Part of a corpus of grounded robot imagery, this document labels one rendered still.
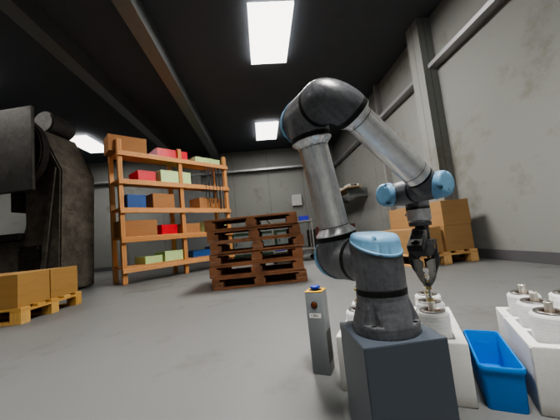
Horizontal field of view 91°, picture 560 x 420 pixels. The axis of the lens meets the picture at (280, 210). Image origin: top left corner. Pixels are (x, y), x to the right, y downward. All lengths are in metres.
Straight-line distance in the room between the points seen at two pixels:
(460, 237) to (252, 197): 6.84
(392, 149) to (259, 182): 8.85
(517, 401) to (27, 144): 5.67
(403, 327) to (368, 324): 0.07
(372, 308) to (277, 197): 8.86
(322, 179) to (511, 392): 0.78
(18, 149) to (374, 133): 5.34
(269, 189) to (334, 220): 8.76
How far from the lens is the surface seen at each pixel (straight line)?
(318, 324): 1.16
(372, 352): 0.65
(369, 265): 0.66
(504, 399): 1.11
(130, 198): 5.55
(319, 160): 0.77
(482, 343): 1.36
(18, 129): 5.75
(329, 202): 0.76
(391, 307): 0.68
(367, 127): 0.74
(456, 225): 4.05
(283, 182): 9.57
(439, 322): 1.05
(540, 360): 1.09
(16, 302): 3.50
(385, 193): 0.93
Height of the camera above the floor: 0.54
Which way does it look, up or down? 5 degrees up
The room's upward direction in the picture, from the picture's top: 6 degrees counter-clockwise
